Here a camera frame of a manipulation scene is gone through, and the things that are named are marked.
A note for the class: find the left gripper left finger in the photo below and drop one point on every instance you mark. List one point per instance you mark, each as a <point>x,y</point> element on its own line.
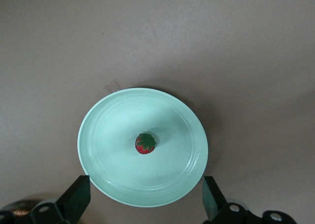
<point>71,201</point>

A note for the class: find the brown table cover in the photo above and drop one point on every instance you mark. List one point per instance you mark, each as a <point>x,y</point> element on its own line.
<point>73,37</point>

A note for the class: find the pale green round plate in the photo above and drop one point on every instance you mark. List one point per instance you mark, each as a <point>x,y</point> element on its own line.
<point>118,140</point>

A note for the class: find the red strawberry with green cap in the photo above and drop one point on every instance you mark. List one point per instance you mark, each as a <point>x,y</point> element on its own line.
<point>145,145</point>

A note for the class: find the clear tape piece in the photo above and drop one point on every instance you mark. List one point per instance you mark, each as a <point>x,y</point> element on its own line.
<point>111,85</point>

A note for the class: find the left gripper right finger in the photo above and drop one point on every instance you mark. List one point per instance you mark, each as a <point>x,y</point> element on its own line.
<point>216,206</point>

